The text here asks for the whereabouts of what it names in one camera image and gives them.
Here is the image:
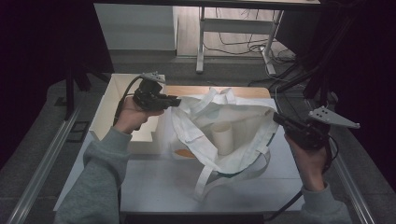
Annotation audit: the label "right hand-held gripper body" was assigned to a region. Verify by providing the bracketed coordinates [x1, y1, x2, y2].
[290, 105, 361, 151]

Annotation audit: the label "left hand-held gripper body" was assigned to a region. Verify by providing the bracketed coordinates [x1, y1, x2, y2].
[133, 71, 166, 112]

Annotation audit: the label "white tote bag coloured patches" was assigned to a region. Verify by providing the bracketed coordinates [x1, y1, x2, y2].
[169, 87, 280, 203]

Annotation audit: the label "white box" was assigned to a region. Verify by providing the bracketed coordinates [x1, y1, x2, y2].
[89, 73, 167, 156]

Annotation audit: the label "white cup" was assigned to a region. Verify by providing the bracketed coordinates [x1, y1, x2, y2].
[210, 121, 234, 156]

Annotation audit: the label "person's left hand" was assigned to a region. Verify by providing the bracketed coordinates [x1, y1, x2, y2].
[113, 96, 164, 135]

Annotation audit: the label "person's right hand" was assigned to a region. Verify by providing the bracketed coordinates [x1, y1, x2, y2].
[284, 133, 332, 192]

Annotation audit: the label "black stand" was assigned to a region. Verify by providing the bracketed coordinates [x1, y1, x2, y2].
[274, 18, 358, 129]
[54, 60, 112, 121]

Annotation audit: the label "white cabinet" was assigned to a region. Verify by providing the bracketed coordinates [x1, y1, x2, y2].
[93, 3, 179, 51]

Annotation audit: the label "black floor plate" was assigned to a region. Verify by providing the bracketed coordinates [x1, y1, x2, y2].
[66, 120, 91, 144]

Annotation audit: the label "white table board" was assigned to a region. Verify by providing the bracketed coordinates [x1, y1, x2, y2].
[53, 96, 312, 216]

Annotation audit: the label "metal floor rail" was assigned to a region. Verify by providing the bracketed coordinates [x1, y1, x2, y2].
[306, 99, 376, 224]
[6, 104, 83, 224]

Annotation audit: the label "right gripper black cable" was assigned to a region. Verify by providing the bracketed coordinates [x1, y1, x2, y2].
[263, 134, 340, 222]

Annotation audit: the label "tangle of floor cables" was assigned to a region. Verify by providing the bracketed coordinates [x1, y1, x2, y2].
[204, 7, 297, 64]

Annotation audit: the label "white desk frame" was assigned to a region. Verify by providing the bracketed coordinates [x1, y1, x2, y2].
[195, 7, 285, 76]

